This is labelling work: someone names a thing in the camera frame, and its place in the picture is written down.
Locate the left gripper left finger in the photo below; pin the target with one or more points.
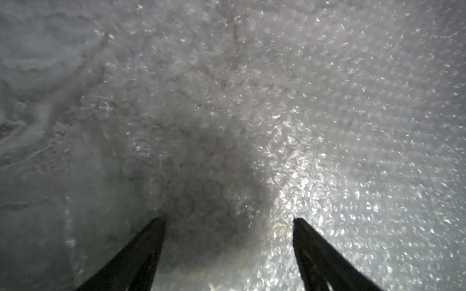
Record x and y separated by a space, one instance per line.
134 267

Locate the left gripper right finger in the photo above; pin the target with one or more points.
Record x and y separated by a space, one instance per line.
321 266

